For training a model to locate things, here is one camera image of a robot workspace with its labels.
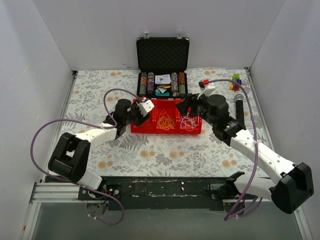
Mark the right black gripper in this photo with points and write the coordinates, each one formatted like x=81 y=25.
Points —
x=193 y=106

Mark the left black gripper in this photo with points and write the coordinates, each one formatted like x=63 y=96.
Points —
x=137 y=114

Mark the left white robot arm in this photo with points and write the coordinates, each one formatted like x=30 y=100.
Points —
x=71 y=154

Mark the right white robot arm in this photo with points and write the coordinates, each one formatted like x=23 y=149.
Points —
x=288 y=185

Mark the red plastic compartment tray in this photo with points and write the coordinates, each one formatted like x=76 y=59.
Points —
x=165 y=119

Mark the white card deck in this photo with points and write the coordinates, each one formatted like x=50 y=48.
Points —
x=164 y=79

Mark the floral patterned table mat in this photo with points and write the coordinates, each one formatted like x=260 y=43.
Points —
x=96 y=91

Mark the black poker chip case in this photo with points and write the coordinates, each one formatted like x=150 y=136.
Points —
x=161 y=56

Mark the black handheld microphone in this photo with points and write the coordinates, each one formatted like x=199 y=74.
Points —
x=239 y=109

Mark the colourful toy block figure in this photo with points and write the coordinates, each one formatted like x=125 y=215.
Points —
x=237 y=82

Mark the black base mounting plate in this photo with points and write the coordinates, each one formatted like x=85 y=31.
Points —
x=157 y=193

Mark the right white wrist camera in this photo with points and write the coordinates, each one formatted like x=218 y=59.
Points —
x=207 y=87

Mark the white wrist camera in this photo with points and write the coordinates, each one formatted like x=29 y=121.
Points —
x=207 y=87
x=145 y=107

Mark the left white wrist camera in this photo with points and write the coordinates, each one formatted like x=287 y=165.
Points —
x=145 y=107

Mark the aluminium front rail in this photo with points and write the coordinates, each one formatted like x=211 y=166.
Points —
x=63 y=211

